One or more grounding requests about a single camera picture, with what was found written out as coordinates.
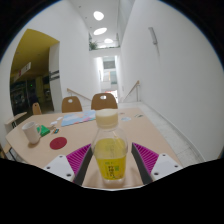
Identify green potted plant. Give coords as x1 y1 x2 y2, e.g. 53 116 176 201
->
88 39 99 51

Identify wooden chair with metal legs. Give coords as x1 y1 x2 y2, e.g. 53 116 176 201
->
0 141 18 162

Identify hanging white and red sign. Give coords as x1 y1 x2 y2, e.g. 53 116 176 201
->
13 61 33 83

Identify small plain wooden chair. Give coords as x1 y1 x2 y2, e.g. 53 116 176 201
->
31 102 43 116

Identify white ceramic mug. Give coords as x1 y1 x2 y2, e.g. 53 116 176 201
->
21 120 43 145

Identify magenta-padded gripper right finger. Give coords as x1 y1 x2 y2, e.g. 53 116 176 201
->
130 142 184 186

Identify pastel printed flat mat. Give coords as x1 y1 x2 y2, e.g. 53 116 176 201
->
60 110 97 128

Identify dark wall sign plate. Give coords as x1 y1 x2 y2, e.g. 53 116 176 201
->
49 70 61 81

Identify green book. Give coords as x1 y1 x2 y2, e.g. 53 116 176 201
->
37 124 51 138

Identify clear bottle with yellow drink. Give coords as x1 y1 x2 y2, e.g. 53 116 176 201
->
91 108 129 185

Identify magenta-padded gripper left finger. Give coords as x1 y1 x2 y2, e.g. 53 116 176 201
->
43 143 95 187

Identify wooden stair handrail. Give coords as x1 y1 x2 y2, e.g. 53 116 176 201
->
122 80 141 103
66 87 93 102

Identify wooden chair with round hole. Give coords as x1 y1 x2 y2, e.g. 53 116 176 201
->
61 96 83 114
90 92 119 111

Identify group of round ceiling lights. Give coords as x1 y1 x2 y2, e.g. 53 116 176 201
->
92 10 115 45

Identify small wooden side table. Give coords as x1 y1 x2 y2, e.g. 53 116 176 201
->
4 111 28 129

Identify dark shop shelf unit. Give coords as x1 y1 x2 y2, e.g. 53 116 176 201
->
9 79 38 114

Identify flat round red coaster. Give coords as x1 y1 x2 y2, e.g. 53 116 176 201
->
49 136 68 151

